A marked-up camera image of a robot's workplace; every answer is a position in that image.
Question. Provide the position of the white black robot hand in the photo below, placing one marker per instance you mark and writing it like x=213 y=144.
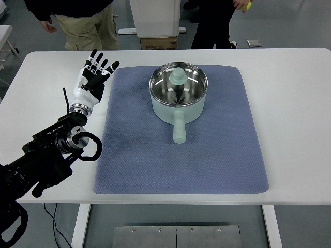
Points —
x=90 y=83

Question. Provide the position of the green pot with handle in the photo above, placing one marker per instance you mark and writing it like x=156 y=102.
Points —
x=178 y=91

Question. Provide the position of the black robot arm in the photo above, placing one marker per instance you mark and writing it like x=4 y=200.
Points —
x=46 y=162

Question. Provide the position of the person in khaki pants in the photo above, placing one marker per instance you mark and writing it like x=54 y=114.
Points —
x=87 y=25

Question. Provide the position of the cardboard box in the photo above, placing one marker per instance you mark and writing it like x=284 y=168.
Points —
x=165 y=43

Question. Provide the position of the white side table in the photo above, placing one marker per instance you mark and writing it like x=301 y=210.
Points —
x=6 y=30

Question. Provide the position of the person in black pants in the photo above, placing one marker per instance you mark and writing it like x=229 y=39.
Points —
x=213 y=20

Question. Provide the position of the blue quilted mat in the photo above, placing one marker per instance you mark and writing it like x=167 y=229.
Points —
x=218 y=153

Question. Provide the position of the grey floor plate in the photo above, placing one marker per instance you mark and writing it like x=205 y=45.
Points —
x=254 y=43

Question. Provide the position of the yellow green ball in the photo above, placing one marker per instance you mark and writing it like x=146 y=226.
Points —
x=248 y=6

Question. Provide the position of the white pedestal column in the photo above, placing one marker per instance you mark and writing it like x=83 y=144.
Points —
x=155 y=19

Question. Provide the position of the metal base plate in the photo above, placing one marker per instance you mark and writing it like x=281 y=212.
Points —
x=177 y=236

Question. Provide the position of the white table frame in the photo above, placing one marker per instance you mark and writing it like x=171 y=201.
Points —
x=270 y=221

